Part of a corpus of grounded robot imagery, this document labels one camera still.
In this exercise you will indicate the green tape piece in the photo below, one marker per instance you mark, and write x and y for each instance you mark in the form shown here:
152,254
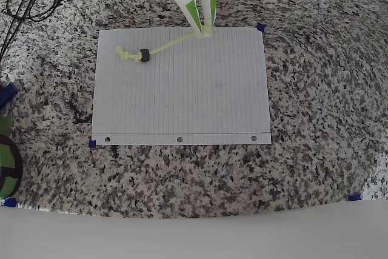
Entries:
4,124

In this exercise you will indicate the blue plastic object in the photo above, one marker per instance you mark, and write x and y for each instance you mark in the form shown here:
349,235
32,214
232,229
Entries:
7,93

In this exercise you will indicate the blue tape piece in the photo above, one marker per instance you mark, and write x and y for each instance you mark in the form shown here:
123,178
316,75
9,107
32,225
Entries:
10,202
260,27
354,198
92,144

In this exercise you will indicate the black spool green filament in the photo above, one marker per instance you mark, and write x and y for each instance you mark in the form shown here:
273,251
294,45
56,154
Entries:
6,150

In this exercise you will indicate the lined white paper sheet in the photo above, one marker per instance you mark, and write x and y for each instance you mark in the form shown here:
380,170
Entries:
212,104

